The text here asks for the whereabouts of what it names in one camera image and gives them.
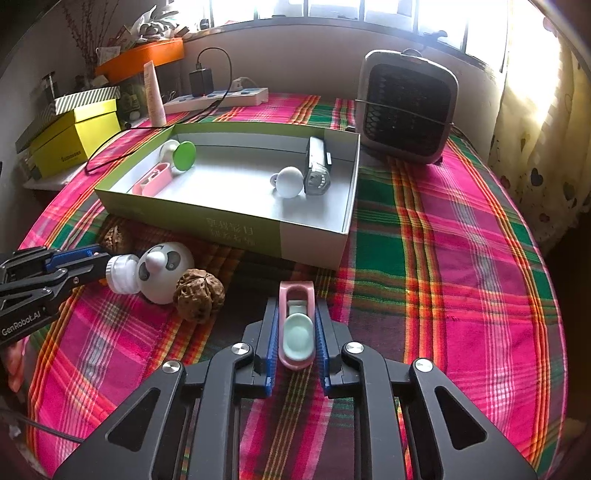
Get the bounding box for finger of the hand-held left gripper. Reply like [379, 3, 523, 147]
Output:
[0, 247, 105, 284]
[0, 255, 112, 315]

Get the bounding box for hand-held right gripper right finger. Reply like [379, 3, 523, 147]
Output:
[315, 305, 539, 480]

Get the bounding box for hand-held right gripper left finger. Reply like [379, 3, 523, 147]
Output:
[53, 300, 280, 480]

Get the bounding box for pink clip pale green pad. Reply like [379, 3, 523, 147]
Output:
[278, 281, 317, 370]

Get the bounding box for white jar ribbed lid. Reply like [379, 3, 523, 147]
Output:
[105, 254, 140, 294]

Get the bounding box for small brown walnut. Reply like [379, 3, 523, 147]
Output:
[102, 226, 134, 254]

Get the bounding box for white panda toy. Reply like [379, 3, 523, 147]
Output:
[137, 241, 195, 305]

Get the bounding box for large brown walnut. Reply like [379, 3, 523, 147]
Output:
[173, 269, 226, 319]

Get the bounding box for pink white clip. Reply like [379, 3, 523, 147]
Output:
[132, 162, 174, 197]

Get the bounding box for green white spool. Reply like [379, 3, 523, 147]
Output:
[159, 139, 197, 174]

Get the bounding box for green cardboard box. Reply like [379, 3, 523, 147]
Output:
[95, 121, 361, 271]

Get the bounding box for white round knob toy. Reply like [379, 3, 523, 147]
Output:
[269, 166, 305, 200]

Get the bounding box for silver white rectangular device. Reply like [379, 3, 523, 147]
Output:
[302, 136, 333, 197]

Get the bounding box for person's left hand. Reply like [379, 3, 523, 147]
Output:
[7, 344, 24, 393]

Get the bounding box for white shelf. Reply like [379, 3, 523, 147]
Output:
[23, 157, 88, 191]

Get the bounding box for yellow box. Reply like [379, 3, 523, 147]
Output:
[28, 99, 122, 178]

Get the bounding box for grey striped box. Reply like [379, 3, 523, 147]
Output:
[16, 111, 75, 155]

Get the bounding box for green striped box lid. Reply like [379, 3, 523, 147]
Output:
[54, 86, 122, 115]

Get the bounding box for glass tank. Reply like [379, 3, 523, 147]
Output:
[117, 76, 151, 123]

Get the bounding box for cream tube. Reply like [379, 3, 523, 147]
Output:
[143, 60, 168, 126]

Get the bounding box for orange box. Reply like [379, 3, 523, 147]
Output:
[95, 38, 185, 85]

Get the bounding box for black charger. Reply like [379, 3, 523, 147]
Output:
[189, 68, 214, 97]

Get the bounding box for white power strip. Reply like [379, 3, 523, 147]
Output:
[163, 87, 269, 115]

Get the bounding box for dried branches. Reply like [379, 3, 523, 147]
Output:
[65, 0, 100, 65]

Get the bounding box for white crumpled paper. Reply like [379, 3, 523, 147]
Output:
[124, 4, 190, 47]

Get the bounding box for grey space heater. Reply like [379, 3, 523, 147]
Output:
[353, 48, 460, 165]

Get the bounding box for heart print curtain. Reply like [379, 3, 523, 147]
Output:
[489, 0, 591, 222]

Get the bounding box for bright barred window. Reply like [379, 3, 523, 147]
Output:
[203, 0, 509, 56]

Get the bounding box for grey braided cable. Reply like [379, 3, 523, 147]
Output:
[0, 408, 86, 446]

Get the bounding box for black charger cable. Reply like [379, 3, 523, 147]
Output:
[85, 47, 232, 175]

